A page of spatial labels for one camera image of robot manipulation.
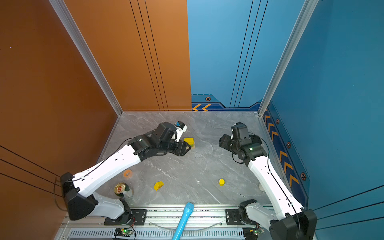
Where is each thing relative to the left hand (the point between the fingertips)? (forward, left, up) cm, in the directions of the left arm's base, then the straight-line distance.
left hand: (188, 145), depth 73 cm
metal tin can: (-17, +31, -14) cm, 38 cm away
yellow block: (-12, +17, -23) cm, 31 cm away
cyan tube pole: (-25, 0, -21) cm, 32 cm away
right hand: (+5, -17, -3) cm, 18 cm away
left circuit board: (-33, +31, -26) cm, 52 cm away
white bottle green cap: (-13, -40, -23) cm, 48 cm away
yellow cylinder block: (-10, -18, -22) cm, 30 cm away
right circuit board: (-33, -31, -25) cm, 52 cm away
